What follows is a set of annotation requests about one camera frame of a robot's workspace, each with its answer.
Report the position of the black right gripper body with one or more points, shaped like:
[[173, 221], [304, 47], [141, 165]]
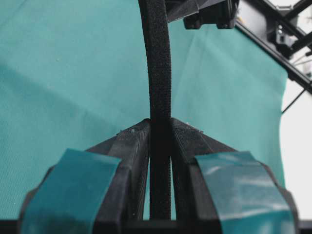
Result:
[[196, 13]]

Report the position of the black aluminium frame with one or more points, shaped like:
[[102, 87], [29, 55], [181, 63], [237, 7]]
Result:
[[274, 28]]

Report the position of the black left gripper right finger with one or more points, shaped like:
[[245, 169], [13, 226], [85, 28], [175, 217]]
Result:
[[219, 190]]

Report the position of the green table cloth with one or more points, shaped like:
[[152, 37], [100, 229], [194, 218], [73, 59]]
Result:
[[73, 73]]

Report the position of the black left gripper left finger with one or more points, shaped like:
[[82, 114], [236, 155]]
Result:
[[92, 191]]

